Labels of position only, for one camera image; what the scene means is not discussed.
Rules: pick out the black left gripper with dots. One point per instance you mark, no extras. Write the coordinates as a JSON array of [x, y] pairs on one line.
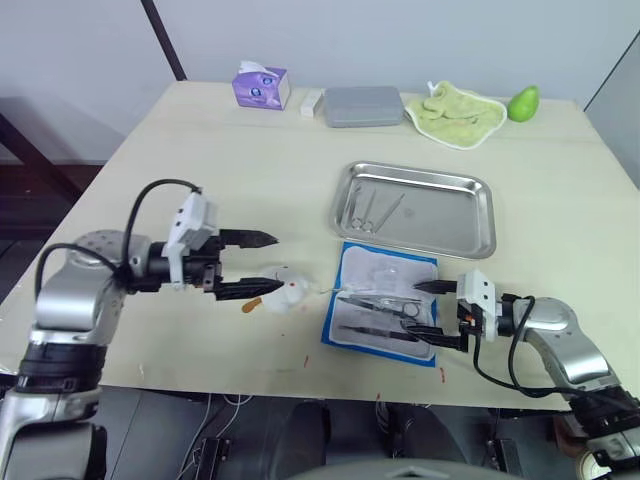
[[202, 270]]

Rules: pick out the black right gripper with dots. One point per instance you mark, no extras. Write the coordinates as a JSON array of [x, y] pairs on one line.
[[469, 325]]

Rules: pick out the blue surgical instrument pack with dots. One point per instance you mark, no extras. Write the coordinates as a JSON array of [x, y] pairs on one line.
[[350, 280]]

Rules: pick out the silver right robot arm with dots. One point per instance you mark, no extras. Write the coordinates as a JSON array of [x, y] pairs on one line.
[[565, 330]]

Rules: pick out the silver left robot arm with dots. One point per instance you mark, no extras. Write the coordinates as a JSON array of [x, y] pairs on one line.
[[75, 300]]

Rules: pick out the metal tray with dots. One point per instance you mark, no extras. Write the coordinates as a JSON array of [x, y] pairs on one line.
[[440, 210]]

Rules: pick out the orange wooden stick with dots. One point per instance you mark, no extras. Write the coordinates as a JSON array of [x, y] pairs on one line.
[[250, 306]]

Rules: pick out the white gauze wad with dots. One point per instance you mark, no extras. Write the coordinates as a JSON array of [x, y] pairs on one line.
[[287, 292]]

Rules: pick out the dark steel forceps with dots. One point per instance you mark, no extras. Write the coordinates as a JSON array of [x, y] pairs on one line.
[[375, 332]]

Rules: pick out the small steel scissors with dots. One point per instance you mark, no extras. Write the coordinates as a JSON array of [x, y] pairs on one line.
[[367, 215]]

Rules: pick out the dark rounded shape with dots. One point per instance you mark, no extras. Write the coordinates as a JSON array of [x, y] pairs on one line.
[[300, 430], [425, 432]]

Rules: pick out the small white box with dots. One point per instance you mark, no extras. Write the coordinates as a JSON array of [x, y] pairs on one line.
[[310, 102]]

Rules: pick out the purple tissue box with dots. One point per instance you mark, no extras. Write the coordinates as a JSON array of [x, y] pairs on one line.
[[260, 87]]

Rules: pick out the grey plastic case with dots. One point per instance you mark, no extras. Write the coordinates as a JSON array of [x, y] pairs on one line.
[[362, 106]]

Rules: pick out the green terry cloth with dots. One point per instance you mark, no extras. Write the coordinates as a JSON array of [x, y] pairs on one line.
[[452, 117]]

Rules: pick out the green pear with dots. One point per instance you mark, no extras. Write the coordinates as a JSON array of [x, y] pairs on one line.
[[523, 104]]

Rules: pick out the dark wooden furniture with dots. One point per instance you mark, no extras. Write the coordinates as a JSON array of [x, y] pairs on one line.
[[35, 165]]

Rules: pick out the black slanted pole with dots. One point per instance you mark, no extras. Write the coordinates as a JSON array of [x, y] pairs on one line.
[[165, 40]]

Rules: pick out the grey partition panel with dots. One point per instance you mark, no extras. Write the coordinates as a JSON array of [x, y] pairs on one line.
[[617, 110]]

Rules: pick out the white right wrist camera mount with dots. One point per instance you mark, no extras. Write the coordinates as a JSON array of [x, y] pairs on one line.
[[482, 300]]

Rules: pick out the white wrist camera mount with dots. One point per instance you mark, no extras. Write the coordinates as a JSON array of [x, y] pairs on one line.
[[482, 300], [192, 225]]

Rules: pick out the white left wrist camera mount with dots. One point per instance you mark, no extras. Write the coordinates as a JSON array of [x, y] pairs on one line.
[[192, 225]]

